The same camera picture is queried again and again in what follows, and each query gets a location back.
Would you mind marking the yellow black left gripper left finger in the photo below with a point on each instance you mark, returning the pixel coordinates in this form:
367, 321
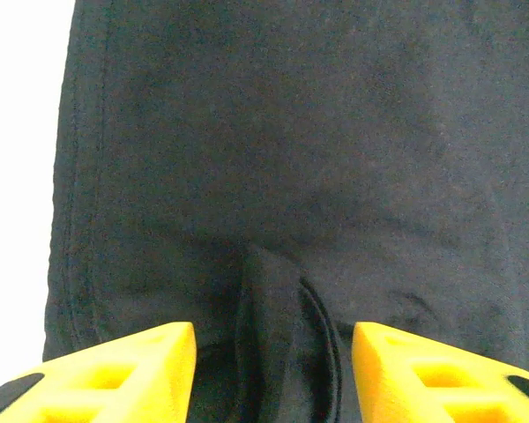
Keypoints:
167, 352

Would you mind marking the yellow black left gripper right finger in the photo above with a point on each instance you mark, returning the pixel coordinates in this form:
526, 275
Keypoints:
379, 361

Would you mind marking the black printed t-shirt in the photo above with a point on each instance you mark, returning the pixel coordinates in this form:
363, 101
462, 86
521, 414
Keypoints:
291, 132

